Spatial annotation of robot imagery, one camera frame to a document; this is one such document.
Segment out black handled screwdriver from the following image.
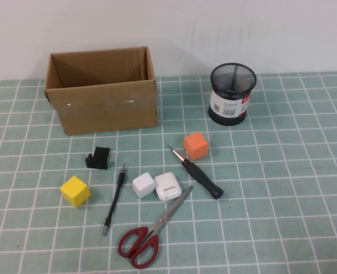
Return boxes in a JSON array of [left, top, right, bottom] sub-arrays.
[[168, 144, 225, 200]]

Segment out red handled scissors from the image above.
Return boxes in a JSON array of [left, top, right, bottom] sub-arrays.
[[117, 185, 194, 269]]

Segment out orange cube block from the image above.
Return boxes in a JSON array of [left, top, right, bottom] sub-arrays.
[[182, 131, 209, 161]]

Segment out white earbuds charging case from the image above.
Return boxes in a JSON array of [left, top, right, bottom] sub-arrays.
[[153, 172, 182, 202]]

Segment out white cube block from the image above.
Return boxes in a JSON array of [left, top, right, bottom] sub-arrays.
[[132, 172, 155, 199]]

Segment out black mesh pen holder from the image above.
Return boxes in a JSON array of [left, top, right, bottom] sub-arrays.
[[208, 63, 257, 126]]

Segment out brown cardboard box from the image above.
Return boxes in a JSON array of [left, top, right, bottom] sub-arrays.
[[44, 45, 159, 136]]

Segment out yellow cube block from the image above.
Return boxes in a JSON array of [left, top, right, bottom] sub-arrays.
[[59, 175, 91, 208]]

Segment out green checkered tablecloth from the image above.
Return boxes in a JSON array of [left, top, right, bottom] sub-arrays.
[[0, 71, 337, 274]]

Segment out black plastic bracket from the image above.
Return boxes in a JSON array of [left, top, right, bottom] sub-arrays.
[[84, 146, 111, 170]]

